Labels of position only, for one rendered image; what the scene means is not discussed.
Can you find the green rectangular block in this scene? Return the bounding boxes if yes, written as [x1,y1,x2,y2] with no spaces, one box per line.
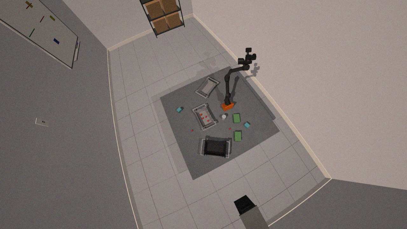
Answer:
[233,114,240,123]
[234,131,241,142]

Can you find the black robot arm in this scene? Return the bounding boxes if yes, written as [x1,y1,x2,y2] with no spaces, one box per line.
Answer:
[224,53,256,105]

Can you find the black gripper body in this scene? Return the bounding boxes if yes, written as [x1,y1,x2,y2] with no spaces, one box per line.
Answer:
[245,48,252,58]

